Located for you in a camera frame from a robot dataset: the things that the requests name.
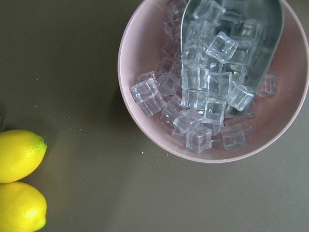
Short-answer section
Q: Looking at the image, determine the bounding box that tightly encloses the clear ice cube left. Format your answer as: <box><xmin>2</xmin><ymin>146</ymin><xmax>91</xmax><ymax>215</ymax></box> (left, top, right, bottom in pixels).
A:
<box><xmin>130</xmin><ymin>78</ymin><xmax>159</xmax><ymax>103</ymax></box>

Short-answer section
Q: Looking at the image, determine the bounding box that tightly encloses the clear ice cube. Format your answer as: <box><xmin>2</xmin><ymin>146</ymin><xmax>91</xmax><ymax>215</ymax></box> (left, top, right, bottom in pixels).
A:
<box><xmin>186</xmin><ymin>127</ymin><xmax>212</xmax><ymax>154</ymax></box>
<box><xmin>130</xmin><ymin>78</ymin><xmax>159</xmax><ymax>103</ymax></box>
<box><xmin>206</xmin><ymin>31</ymin><xmax>239</xmax><ymax>59</ymax></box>
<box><xmin>193</xmin><ymin>0</ymin><xmax>226</xmax><ymax>26</ymax></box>

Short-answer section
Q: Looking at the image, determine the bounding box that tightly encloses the clear ice cube bottom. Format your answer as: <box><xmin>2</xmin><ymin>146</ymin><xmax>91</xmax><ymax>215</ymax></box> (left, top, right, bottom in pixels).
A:
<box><xmin>186</xmin><ymin>127</ymin><xmax>212</xmax><ymax>154</ymax></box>

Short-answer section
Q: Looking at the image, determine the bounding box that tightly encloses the pink bowl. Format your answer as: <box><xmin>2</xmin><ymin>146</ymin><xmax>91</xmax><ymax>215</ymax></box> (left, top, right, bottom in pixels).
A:
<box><xmin>118</xmin><ymin>0</ymin><xmax>309</xmax><ymax>163</ymax></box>

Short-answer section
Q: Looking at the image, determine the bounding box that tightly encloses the clear ice cube centre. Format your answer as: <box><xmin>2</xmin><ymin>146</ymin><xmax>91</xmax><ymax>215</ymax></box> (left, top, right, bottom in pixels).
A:
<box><xmin>206</xmin><ymin>31</ymin><xmax>239</xmax><ymax>59</ymax></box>

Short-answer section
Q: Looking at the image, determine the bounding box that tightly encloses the metal ice scoop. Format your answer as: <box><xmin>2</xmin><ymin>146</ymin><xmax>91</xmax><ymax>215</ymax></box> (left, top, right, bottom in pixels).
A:
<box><xmin>181</xmin><ymin>0</ymin><xmax>284</xmax><ymax>117</ymax></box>

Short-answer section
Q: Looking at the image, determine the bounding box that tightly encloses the clear ice cube top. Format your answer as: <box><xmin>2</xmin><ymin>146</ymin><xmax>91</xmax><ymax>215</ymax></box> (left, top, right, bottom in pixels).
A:
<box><xmin>193</xmin><ymin>0</ymin><xmax>226</xmax><ymax>26</ymax></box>

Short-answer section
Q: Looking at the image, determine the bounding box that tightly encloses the yellow lemon upper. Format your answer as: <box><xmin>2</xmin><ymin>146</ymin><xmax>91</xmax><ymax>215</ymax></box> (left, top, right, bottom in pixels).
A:
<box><xmin>0</xmin><ymin>130</ymin><xmax>47</xmax><ymax>183</ymax></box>

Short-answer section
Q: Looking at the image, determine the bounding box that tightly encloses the yellow lemon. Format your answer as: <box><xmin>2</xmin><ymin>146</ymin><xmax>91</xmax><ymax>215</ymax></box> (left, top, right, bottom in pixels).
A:
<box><xmin>0</xmin><ymin>182</ymin><xmax>47</xmax><ymax>232</ymax></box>
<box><xmin>0</xmin><ymin>130</ymin><xmax>47</xmax><ymax>183</ymax></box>

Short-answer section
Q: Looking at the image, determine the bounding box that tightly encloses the yellow lemon lower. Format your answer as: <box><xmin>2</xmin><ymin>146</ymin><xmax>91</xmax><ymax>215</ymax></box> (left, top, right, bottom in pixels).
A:
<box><xmin>0</xmin><ymin>182</ymin><xmax>47</xmax><ymax>232</ymax></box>

